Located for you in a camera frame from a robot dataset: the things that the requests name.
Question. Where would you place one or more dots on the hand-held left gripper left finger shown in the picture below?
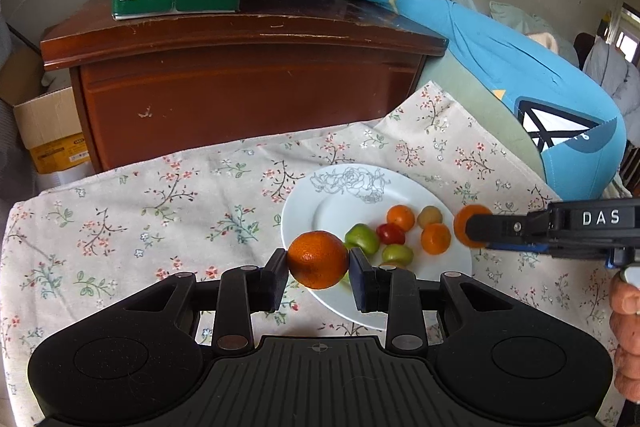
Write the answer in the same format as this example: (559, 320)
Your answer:
(280, 279)

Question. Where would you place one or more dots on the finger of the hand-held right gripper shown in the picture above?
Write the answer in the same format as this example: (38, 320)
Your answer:
(505, 227)
(520, 247)

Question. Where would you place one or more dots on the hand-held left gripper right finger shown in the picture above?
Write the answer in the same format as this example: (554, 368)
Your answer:
(357, 279)

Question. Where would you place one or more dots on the small orange mandarin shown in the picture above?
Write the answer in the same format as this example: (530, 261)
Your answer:
(436, 238)
(317, 259)
(462, 219)
(401, 217)

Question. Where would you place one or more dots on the red cherry tomato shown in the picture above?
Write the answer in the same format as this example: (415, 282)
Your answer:
(391, 233)

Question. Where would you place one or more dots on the white plate with grey flowers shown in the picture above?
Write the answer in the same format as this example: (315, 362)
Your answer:
(320, 217)

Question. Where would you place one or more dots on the yellowish green plum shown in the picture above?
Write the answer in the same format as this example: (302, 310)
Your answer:
(430, 217)

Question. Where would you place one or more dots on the person's right hand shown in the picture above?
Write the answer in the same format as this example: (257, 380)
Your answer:
(629, 337)

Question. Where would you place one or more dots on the sage green bedsheet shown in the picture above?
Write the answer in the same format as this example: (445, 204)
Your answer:
(475, 97)

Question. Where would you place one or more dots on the floral tablecloth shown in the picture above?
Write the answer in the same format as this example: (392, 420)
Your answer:
(150, 217)

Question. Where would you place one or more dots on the grey jacket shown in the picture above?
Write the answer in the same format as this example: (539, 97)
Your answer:
(610, 72)

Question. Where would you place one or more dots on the blue plush pillow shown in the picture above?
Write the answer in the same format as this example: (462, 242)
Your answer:
(500, 57)

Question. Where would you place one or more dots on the brown wooden nightstand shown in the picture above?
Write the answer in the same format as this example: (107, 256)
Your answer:
(250, 92)

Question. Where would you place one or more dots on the open cardboard box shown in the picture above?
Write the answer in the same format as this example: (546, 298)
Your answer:
(45, 122)

